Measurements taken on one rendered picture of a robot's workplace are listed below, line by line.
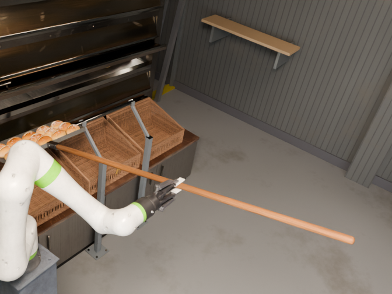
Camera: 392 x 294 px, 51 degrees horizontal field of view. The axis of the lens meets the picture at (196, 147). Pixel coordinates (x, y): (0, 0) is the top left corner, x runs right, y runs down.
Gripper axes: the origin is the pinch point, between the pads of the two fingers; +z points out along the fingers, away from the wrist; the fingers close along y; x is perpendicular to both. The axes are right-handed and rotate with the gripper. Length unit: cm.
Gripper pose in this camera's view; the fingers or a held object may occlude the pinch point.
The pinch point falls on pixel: (178, 185)
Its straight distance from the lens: 191.5
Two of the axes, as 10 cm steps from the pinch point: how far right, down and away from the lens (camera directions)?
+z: 6.0, -3.6, 7.1
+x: 7.9, 2.0, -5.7
